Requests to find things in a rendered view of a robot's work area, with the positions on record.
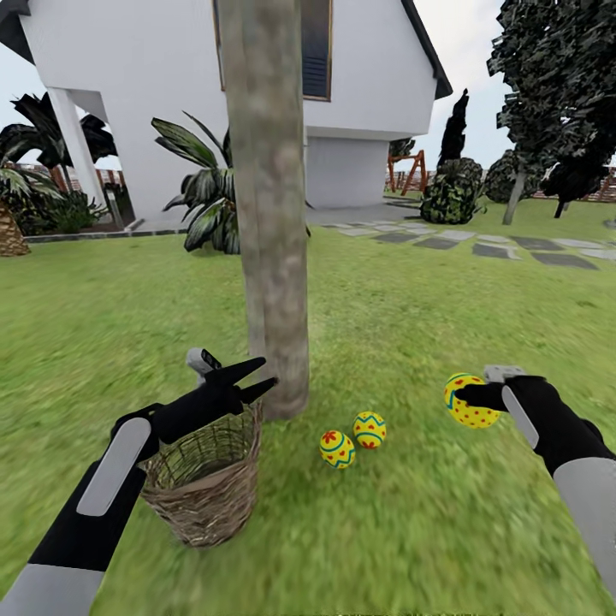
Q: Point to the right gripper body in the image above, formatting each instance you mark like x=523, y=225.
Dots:
x=482, y=395

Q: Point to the easter egg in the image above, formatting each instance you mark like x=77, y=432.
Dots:
x=470, y=416
x=369, y=429
x=337, y=449

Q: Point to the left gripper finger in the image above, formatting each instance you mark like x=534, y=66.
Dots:
x=251, y=393
x=229, y=376

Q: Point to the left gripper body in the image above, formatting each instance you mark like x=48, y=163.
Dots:
x=205, y=405

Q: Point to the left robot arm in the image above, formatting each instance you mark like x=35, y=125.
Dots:
x=63, y=576

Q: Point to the wicker basket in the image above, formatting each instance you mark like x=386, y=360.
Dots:
x=213, y=502

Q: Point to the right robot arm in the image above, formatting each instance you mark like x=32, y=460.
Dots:
x=582, y=467

